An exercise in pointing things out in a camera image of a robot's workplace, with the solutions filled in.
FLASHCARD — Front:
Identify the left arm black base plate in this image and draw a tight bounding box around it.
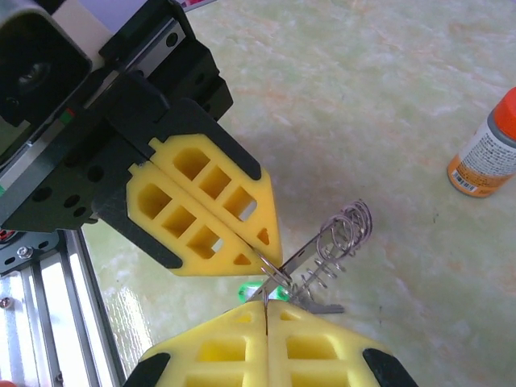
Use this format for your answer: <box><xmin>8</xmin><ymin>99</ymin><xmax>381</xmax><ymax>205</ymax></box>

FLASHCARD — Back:
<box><xmin>0</xmin><ymin>229</ymin><xmax>61</xmax><ymax>277</ymax></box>

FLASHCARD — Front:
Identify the key with green tag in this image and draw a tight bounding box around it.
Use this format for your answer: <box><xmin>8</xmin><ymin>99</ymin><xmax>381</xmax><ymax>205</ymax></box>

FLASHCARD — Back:
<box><xmin>236</xmin><ymin>281</ymin><xmax>289</xmax><ymax>304</ymax></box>

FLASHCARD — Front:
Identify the orange-capped bottle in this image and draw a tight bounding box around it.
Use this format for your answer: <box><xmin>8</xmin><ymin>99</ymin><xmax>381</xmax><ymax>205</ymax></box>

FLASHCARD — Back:
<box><xmin>446</xmin><ymin>86</ymin><xmax>516</xmax><ymax>198</ymax></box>

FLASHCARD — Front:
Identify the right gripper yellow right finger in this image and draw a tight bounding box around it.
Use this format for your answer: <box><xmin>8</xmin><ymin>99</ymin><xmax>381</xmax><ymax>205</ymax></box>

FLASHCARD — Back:
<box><xmin>265</xmin><ymin>300</ymin><xmax>420</xmax><ymax>387</ymax></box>

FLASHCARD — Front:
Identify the black wire-loop keyring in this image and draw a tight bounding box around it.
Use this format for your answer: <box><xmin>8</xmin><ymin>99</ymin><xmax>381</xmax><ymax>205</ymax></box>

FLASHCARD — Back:
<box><xmin>241</xmin><ymin>199</ymin><xmax>372</xmax><ymax>315</ymax></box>

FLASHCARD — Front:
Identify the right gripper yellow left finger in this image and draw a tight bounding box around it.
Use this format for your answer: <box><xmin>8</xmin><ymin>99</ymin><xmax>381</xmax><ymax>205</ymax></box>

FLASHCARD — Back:
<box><xmin>124</xmin><ymin>300</ymin><xmax>269</xmax><ymax>387</ymax></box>

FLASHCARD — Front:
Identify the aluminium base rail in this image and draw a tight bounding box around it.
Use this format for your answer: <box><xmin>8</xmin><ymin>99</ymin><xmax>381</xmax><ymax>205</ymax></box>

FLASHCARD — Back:
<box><xmin>0</xmin><ymin>229</ymin><xmax>126</xmax><ymax>387</ymax></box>

